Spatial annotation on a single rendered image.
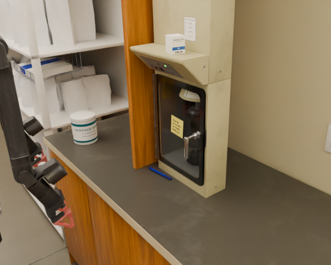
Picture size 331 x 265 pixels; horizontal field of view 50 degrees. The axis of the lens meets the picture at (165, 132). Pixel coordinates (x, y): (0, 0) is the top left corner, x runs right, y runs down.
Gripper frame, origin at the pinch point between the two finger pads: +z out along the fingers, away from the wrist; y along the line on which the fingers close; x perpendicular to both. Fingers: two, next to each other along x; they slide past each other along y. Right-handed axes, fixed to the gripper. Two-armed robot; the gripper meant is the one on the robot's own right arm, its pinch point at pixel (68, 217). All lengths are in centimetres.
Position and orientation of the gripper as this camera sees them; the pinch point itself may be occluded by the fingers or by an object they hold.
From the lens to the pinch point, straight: 132.2
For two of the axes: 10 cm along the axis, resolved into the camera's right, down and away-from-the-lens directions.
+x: -7.8, 6.0, -1.8
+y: -4.6, -3.6, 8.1
